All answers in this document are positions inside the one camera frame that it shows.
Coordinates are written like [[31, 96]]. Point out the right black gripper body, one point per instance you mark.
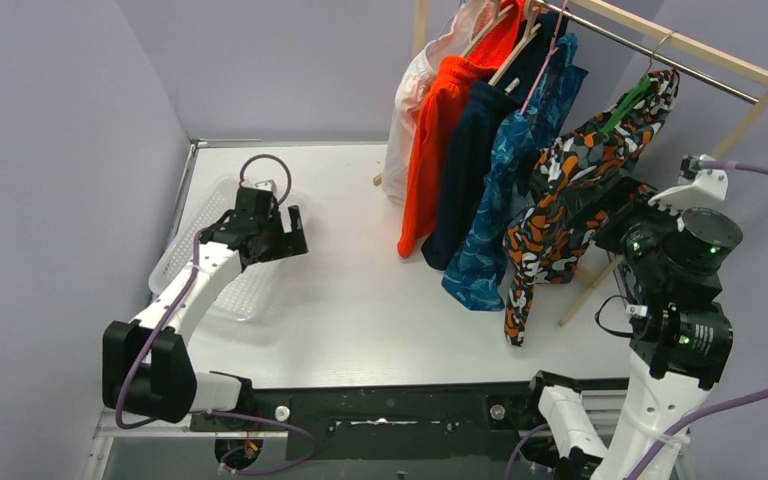
[[626, 194]]

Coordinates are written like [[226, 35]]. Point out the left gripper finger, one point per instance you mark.
[[290, 244], [296, 223]]

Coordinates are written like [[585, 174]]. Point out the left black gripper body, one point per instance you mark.
[[279, 237]]

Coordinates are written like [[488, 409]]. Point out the camouflage orange black shorts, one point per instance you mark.
[[546, 244]]

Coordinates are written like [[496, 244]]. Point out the green hanger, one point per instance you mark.
[[636, 94]]

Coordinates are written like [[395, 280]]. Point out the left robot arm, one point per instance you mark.
[[146, 367]]

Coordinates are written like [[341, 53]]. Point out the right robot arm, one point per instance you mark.
[[679, 338]]

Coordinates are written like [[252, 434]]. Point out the blue patterned shorts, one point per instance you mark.
[[478, 267]]

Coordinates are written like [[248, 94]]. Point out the pink hanger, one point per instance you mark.
[[550, 52]]

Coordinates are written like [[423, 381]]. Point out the wooden hanger navy shorts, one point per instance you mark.
[[531, 29]]

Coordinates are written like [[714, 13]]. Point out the wooden hanger orange shorts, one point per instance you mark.
[[499, 12]]

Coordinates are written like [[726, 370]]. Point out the white shorts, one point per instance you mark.
[[414, 86]]

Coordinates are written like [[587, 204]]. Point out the metal rack rod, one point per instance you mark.
[[650, 29]]

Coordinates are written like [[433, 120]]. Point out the wooden clothes rack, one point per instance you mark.
[[702, 120]]

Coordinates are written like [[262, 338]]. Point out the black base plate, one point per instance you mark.
[[416, 422]]

